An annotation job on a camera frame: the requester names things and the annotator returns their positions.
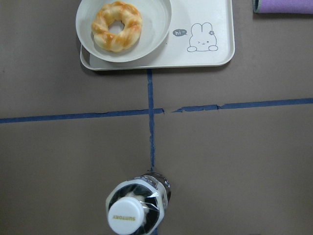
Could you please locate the tea bottle white cap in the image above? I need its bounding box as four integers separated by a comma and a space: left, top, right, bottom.
106, 172, 171, 235

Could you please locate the cream serving tray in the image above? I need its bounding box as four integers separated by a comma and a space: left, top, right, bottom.
76, 0, 235, 71

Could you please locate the cream plate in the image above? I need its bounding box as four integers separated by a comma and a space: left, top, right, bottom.
76, 0, 172, 63

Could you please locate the glazed twisted donut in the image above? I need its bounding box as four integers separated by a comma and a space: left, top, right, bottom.
91, 0, 143, 53

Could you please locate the purple folded cloth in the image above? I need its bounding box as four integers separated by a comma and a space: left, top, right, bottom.
252, 0, 313, 14

